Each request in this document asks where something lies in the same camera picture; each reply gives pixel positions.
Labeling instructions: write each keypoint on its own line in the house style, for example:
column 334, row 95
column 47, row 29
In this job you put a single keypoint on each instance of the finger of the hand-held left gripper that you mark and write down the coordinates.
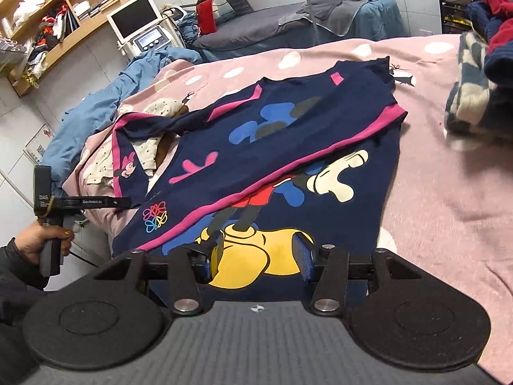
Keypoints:
column 122, row 203

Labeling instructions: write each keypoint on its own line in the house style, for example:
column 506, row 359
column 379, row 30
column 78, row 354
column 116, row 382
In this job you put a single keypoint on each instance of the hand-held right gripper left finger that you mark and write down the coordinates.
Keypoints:
column 207, row 265

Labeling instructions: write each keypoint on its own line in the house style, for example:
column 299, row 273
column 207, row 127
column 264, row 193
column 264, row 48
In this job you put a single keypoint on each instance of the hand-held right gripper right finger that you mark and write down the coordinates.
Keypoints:
column 303, row 260

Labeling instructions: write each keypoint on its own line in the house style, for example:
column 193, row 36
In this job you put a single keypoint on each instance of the navy cartoon print sweater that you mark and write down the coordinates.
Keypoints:
column 320, row 100

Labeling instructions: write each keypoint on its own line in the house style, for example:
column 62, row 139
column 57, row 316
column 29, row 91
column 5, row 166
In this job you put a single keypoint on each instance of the person's left forearm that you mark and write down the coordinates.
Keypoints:
column 12, row 280

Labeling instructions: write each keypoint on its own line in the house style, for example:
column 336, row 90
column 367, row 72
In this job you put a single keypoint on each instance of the red black clothes pile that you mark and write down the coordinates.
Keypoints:
column 50, row 28

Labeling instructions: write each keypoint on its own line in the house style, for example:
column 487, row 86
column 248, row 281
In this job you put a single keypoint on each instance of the person's left hand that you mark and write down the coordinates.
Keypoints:
column 34, row 244

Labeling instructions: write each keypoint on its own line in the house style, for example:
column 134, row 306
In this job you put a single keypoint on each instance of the white black-dotted garment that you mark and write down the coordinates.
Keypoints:
column 144, row 150

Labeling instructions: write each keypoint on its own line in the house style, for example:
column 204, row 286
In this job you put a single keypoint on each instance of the blue duvet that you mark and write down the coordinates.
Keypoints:
column 92, row 120

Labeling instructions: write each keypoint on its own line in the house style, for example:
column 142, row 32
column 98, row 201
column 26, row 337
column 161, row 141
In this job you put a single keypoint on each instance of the pink polka dot blanket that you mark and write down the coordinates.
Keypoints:
column 441, row 208

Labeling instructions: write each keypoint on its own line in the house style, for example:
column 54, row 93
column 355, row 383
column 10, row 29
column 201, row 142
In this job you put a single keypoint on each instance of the white monitor device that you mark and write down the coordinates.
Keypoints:
column 132, row 18

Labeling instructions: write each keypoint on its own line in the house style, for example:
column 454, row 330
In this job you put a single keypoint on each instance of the white cloth bundle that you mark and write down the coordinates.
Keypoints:
column 30, row 10

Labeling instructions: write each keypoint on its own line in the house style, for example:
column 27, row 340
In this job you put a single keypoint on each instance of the red bag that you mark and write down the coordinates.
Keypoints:
column 206, row 18

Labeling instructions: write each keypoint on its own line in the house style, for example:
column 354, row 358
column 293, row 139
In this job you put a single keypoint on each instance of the dark grey massage bed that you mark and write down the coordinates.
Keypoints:
column 248, row 32

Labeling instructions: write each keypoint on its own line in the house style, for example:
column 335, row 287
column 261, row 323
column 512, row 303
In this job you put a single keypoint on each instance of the black chair back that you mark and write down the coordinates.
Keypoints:
column 236, row 2

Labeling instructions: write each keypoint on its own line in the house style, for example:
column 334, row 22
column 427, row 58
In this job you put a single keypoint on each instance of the blue white checkered garment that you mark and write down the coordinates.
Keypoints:
column 473, row 88

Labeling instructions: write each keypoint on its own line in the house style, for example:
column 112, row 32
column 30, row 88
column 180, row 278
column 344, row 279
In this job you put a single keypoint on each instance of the teal bed sheet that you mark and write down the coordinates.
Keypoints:
column 382, row 20

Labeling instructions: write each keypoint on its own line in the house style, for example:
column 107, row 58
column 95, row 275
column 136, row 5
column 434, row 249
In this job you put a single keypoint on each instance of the grey towel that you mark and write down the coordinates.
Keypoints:
column 336, row 8

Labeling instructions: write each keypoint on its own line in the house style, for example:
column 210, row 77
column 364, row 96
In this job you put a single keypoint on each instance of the navy red garment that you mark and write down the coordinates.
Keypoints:
column 497, row 60

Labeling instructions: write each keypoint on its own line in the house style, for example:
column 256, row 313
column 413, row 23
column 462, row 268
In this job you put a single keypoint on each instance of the black metal rack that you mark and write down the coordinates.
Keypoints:
column 451, row 8

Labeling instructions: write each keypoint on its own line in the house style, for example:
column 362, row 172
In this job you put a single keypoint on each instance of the wall sticker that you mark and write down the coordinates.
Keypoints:
column 42, row 144

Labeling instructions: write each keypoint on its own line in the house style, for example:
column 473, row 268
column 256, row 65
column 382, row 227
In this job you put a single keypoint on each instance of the wooden wall shelf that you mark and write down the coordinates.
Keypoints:
column 80, row 34

